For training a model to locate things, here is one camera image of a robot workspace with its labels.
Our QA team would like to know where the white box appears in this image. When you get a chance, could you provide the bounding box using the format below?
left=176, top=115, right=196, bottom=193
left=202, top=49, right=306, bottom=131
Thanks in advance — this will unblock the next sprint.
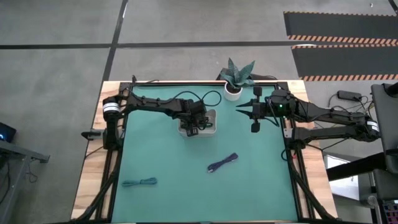
left=323, top=154, right=362, bottom=201

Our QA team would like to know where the teal braided USB-C cable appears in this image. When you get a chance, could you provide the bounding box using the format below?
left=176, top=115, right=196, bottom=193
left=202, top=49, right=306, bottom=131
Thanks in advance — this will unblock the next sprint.
left=121, top=177, right=159, bottom=188

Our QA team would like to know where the white round plant pot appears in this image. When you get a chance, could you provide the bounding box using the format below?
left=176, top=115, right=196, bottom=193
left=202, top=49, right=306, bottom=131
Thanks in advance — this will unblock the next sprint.
left=223, top=81, right=244, bottom=102

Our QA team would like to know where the black clamp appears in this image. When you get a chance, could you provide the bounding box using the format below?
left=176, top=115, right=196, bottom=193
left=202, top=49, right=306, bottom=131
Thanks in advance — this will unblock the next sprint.
left=81, top=129, right=104, bottom=141

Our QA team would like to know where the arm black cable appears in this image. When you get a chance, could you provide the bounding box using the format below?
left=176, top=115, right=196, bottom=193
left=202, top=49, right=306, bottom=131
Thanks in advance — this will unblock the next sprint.
left=173, top=90, right=223, bottom=108
left=264, top=101, right=281, bottom=128

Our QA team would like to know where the colourful keyboard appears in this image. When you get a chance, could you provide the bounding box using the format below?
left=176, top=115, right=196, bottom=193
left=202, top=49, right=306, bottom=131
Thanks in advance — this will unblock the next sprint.
left=382, top=202, right=398, bottom=224

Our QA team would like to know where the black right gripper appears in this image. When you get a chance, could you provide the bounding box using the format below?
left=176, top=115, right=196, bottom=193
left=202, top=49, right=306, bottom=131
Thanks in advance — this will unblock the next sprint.
left=235, top=86, right=275, bottom=134

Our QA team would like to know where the purple braided USB-C cable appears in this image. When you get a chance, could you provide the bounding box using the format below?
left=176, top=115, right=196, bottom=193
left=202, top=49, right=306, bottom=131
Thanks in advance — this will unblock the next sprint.
left=206, top=152, right=239, bottom=174

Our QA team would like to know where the black power adapter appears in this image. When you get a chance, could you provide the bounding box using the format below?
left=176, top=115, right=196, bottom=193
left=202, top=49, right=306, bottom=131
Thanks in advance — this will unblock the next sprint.
left=336, top=90, right=363, bottom=101

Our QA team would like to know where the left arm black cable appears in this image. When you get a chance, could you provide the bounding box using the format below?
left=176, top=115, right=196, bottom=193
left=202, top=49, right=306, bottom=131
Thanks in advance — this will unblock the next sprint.
left=173, top=90, right=223, bottom=108

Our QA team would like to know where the black device with blue light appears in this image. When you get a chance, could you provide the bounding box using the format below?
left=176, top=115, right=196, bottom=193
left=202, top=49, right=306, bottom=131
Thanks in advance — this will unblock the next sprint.
left=0, top=121, right=17, bottom=144

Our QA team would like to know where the grey desk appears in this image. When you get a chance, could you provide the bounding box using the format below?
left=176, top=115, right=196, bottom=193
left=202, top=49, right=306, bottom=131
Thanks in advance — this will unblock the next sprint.
left=0, top=139, right=51, bottom=224

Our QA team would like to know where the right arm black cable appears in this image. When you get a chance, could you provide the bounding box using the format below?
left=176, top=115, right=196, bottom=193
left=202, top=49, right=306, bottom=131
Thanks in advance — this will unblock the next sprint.
left=264, top=101, right=281, bottom=128

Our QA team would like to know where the green snake plant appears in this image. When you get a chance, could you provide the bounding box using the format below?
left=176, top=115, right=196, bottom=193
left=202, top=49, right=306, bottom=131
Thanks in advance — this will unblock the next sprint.
left=219, top=57, right=257, bottom=89

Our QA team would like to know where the black hazard-striped floor mat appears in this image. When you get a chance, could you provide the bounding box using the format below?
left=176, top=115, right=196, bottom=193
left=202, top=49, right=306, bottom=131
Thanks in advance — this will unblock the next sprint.
left=291, top=44, right=398, bottom=82
left=283, top=11, right=398, bottom=46

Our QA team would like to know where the teal table mat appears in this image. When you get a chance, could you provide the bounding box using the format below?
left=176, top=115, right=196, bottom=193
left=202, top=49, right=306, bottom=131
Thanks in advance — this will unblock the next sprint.
left=111, top=84, right=299, bottom=223

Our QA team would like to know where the black beam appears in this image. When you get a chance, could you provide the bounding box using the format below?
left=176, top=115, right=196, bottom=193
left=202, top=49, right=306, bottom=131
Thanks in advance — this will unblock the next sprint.
left=326, top=152, right=387, bottom=182

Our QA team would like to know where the white rectangular bin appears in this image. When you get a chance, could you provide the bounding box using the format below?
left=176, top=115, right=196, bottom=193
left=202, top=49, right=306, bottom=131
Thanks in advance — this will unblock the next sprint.
left=177, top=108, right=218, bottom=138

